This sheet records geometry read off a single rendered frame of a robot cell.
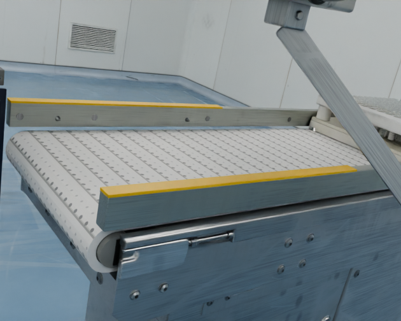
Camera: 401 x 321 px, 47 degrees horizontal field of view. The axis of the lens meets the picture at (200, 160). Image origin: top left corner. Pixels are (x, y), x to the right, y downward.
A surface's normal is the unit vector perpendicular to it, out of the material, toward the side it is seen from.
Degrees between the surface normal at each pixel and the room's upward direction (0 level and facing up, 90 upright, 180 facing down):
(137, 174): 0
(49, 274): 0
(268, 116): 90
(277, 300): 90
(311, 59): 87
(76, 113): 90
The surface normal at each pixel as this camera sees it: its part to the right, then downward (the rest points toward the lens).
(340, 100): 0.06, 0.29
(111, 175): 0.19, -0.93
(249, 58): -0.80, 0.04
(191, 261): 0.58, 0.37
